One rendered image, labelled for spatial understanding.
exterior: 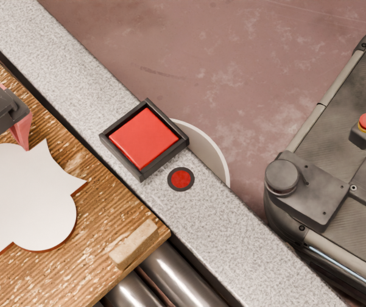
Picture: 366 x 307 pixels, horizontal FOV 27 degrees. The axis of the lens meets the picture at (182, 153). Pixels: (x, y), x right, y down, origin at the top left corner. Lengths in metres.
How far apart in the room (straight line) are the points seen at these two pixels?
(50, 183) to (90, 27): 1.35
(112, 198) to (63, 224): 0.06
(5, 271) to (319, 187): 0.88
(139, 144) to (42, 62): 0.18
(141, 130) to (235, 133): 1.07
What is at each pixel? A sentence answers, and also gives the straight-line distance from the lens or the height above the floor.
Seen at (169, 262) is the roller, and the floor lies 0.92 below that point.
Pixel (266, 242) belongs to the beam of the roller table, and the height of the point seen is 0.92.
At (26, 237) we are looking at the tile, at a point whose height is 0.95.
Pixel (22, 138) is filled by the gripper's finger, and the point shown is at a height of 0.99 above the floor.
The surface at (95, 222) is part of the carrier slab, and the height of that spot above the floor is 0.94.
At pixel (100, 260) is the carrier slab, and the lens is 0.83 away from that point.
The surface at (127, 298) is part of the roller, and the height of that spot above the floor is 0.92.
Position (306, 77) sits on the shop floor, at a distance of 2.06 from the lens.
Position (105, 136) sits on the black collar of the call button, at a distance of 0.90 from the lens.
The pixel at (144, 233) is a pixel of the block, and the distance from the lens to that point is 0.80.
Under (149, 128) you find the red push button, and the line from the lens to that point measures 0.90.
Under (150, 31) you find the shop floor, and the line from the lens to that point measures 2.15.
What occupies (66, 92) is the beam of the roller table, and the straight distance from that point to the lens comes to 0.96.
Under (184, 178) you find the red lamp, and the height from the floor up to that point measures 0.92.
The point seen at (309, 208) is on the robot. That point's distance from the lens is 1.56.
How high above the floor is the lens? 1.70
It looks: 62 degrees down
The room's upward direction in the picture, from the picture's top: 7 degrees counter-clockwise
